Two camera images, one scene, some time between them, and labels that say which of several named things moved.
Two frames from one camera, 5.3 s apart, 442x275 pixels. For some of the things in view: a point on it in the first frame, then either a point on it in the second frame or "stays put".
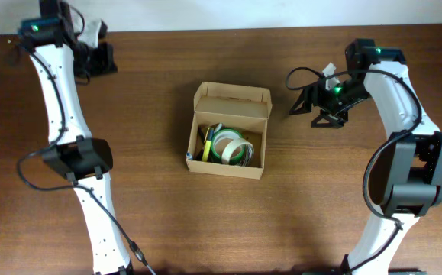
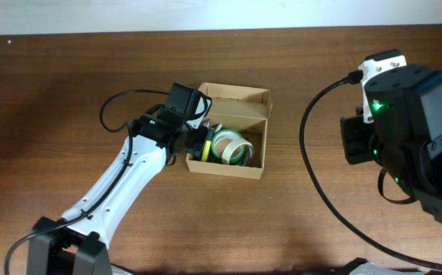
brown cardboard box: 237,107 stays put
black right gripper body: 321,101 → 353,139
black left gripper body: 101,61 → 199,143
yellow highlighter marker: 206,150 stays put
